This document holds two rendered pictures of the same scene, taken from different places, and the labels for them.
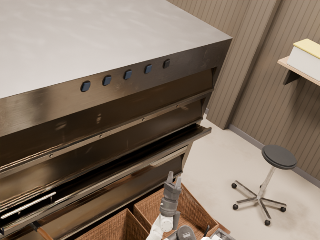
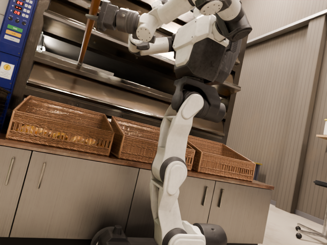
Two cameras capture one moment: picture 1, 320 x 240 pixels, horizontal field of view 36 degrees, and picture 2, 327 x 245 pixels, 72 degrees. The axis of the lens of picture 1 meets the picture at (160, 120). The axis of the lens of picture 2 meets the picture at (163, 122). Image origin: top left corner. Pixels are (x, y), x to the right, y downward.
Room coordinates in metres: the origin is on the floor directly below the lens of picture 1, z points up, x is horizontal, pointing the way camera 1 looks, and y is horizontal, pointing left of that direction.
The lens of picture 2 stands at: (0.97, -1.11, 0.75)
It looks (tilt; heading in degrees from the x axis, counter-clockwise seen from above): 4 degrees up; 35
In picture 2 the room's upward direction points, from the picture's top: 13 degrees clockwise
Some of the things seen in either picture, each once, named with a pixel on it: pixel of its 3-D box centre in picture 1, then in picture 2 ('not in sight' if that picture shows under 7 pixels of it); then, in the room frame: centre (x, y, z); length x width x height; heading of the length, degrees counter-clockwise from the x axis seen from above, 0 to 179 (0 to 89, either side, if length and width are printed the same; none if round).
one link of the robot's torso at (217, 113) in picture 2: not in sight; (199, 101); (2.03, -0.56, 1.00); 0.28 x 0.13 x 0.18; 148
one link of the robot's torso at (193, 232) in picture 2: not in sight; (178, 237); (2.08, -0.58, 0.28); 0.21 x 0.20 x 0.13; 148
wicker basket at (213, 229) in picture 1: (175, 222); (212, 155); (2.88, -0.35, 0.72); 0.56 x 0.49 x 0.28; 149
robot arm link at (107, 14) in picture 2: not in sight; (115, 18); (1.53, -0.36, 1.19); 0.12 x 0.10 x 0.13; 122
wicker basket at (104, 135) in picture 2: not in sight; (66, 123); (1.85, 0.28, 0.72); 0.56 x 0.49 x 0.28; 150
